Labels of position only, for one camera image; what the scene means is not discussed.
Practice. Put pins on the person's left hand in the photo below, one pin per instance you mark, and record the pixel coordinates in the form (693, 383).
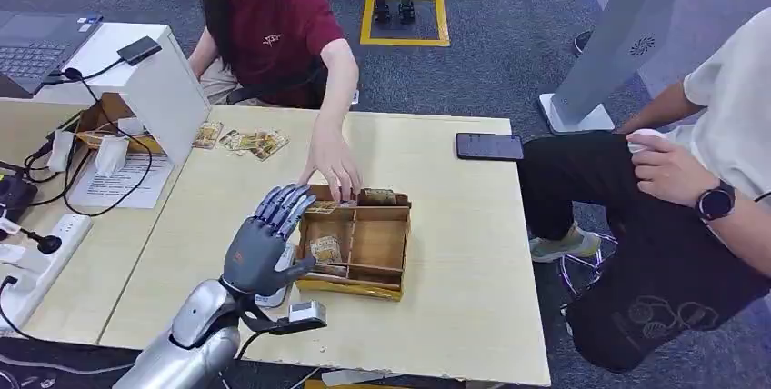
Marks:
(671, 172)
(331, 160)

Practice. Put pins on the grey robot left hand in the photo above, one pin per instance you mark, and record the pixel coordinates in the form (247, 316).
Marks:
(259, 254)

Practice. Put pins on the white handheld remote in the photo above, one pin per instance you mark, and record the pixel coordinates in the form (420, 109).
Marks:
(641, 133)

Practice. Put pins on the wooden compartment card box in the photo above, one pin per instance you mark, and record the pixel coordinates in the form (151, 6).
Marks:
(376, 245)

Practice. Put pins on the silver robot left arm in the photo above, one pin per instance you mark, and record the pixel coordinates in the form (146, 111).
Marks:
(187, 338)

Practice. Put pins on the grey card reader device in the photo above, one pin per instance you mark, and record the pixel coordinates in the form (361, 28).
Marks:
(283, 269)

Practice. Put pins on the person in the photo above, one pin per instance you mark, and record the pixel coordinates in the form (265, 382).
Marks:
(711, 151)
(277, 25)

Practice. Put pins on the gold card in slot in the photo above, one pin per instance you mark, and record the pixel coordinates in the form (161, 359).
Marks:
(323, 207)

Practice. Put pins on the black wrist watch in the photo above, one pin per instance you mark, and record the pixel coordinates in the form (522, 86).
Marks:
(715, 201)

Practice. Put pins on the gold card stack upright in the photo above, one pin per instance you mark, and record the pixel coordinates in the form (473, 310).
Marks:
(378, 196)

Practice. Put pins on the gold card in compartment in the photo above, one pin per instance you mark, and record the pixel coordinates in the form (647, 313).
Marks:
(326, 249)

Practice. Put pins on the silver floor socket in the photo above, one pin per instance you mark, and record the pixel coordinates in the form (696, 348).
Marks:
(355, 97)

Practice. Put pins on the chrome chair base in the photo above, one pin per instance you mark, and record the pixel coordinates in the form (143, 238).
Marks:
(587, 266)

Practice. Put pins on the grey leaning floor stand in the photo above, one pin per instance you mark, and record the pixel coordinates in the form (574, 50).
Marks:
(608, 55)

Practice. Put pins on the yellow floor tape square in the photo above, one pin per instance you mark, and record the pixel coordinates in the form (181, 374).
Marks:
(403, 42)

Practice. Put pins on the printed paper sheet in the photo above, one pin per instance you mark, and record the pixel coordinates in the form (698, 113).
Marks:
(129, 184)

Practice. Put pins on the black smartphone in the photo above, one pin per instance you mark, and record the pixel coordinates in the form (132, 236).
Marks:
(489, 146)

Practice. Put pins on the white paper tag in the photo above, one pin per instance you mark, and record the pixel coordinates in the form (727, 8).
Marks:
(60, 150)
(111, 154)

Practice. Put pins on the white box stand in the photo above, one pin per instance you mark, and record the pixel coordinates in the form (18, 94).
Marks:
(162, 97)

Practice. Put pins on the brown cardboard box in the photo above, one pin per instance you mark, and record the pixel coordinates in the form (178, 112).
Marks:
(105, 118)

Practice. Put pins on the black round plug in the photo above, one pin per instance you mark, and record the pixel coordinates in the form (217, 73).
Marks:
(47, 245)

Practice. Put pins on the small black flat device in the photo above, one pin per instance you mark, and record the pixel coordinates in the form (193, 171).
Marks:
(138, 50)

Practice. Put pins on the white power strip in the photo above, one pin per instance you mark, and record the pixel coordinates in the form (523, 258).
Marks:
(36, 275)

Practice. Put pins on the black box device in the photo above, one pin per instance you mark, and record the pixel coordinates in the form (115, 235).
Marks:
(15, 196)

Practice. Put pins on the dark laptop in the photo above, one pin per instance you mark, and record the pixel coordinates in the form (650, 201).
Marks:
(33, 49)

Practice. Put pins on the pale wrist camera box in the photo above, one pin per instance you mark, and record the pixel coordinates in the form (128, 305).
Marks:
(307, 314)

